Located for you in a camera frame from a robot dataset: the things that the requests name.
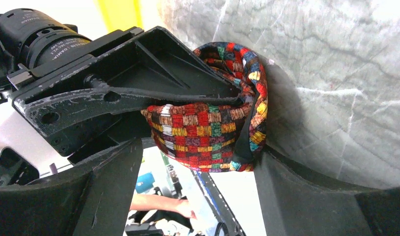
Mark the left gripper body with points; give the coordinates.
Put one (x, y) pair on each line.
(34, 47)

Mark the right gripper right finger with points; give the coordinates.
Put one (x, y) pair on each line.
(298, 201)

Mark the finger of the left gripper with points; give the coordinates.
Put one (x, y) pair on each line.
(122, 72)
(83, 139)

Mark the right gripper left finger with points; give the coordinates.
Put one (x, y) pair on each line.
(90, 199)

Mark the multicolour patterned necktie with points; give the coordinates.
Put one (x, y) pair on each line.
(222, 138)

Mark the person's hand in background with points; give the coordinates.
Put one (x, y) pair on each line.
(183, 207)

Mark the yellow plastic tray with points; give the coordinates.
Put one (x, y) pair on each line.
(120, 14)

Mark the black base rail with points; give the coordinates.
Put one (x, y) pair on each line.
(222, 219)

